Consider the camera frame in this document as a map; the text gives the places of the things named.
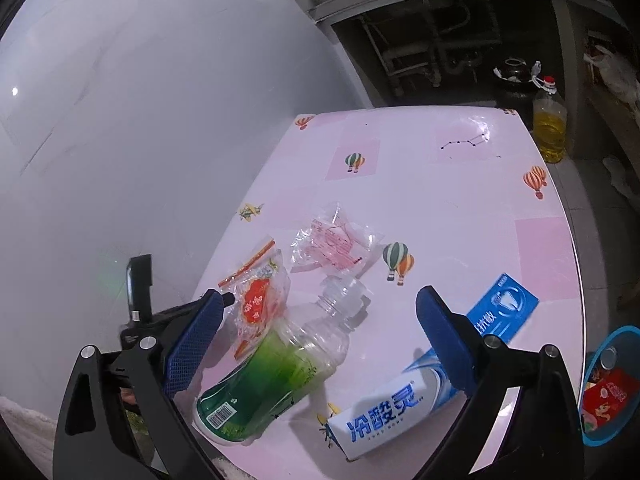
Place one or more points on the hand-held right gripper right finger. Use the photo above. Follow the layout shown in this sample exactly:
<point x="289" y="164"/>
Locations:
<point x="445" y="340"/>

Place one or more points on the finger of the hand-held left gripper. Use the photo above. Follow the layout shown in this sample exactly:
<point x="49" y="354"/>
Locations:
<point x="229" y="299"/>

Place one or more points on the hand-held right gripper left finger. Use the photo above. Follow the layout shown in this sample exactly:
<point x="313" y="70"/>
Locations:
<point x="195" y="345"/>

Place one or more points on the clear snack bag red label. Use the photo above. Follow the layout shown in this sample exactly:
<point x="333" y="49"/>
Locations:
<point x="255" y="305"/>

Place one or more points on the green plastic bottle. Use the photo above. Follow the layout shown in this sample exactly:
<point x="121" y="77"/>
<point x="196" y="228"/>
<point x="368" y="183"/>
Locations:
<point x="260" y="380"/>

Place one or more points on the blue trash bin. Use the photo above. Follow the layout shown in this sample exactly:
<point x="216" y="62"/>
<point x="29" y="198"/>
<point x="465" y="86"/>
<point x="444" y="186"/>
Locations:
<point x="586" y="375"/>

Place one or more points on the red milk can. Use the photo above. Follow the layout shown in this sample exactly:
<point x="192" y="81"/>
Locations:
<point x="607" y="356"/>

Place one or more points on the red paper box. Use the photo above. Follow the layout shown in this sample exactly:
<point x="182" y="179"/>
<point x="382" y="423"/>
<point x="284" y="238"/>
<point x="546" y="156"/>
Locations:
<point x="607" y="392"/>

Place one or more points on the blue and white toothpaste box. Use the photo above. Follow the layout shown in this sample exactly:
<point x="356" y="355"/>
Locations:
<point x="385" y="420"/>

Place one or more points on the clear crumpled bag red print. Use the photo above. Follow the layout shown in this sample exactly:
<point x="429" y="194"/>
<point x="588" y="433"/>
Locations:
<point x="335" y="245"/>

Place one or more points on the cooking oil bottle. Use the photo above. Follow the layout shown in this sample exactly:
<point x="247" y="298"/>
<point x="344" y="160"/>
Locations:
<point x="549" y="130"/>

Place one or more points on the dark ceramic jar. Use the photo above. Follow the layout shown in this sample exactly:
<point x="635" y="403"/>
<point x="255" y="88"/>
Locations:
<point x="515" y="85"/>

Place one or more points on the grey drain pipe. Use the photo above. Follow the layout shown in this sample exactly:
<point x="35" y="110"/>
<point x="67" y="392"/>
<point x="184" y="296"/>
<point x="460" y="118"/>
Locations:
<point x="445" y="60"/>

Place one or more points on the white plastic bag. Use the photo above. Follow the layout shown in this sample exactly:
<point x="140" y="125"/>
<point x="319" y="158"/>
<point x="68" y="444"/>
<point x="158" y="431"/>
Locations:
<point x="617" y="77"/>

